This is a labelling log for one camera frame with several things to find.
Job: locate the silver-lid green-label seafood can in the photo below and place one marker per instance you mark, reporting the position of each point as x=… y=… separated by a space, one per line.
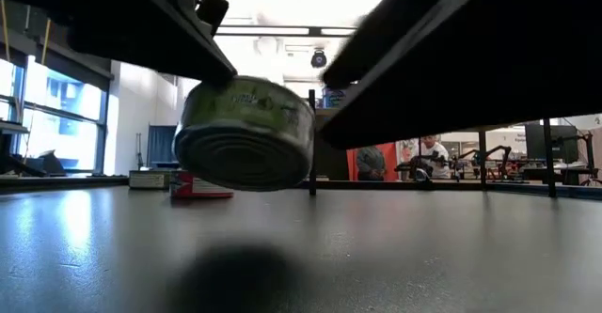
x=244 y=158

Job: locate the large glass window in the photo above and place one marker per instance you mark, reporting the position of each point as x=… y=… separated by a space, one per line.
x=61 y=115

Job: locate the orange cloth banner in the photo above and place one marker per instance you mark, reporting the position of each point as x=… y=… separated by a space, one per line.
x=390 y=162

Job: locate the black aluminium table frame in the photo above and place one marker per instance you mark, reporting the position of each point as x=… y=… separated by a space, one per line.
x=376 y=185

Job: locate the pale-gold-lid blue-label seafood can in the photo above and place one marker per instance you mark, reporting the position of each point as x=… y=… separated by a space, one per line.
x=334 y=98

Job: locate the background black robot arm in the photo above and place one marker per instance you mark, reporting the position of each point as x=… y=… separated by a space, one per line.
x=422 y=174
x=489 y=153

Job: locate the silver-lid red-label seafood can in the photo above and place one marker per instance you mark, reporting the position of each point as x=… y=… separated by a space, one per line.
x=197 y=192

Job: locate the black table mat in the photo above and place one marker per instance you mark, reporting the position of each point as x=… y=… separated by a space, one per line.
x=376 y=256

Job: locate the person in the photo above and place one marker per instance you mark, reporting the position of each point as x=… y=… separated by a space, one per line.
x=435 y=153
x=370 y=162

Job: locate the black background panel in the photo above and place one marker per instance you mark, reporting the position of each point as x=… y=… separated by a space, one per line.
x=334 y=165

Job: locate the black background monitor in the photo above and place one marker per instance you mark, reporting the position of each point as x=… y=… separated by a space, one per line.
x=552 y=144

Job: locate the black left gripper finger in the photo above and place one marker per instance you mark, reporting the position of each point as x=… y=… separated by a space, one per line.
x=179 y=54

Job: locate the black background stand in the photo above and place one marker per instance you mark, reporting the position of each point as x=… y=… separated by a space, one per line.
x=588 y=158

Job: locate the black overhead camera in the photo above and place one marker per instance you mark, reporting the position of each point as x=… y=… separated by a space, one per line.
x=319 y=59

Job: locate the blue partition curtain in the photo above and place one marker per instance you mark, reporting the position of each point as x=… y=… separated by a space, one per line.
x=162 y=146

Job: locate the gold-lid green-label seafood can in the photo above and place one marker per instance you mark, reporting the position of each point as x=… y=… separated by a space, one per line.
x=148 y=180

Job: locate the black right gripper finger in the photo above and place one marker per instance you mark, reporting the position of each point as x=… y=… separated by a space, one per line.
x=400 y=92

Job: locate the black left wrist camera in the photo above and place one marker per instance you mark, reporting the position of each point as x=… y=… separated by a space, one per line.
x=197 y=3

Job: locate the wooden shelf with black legs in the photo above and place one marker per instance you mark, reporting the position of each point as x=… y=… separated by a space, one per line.
x=312 y=162

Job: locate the black background chair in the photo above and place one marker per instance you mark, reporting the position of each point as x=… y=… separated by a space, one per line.
x=49 y=165

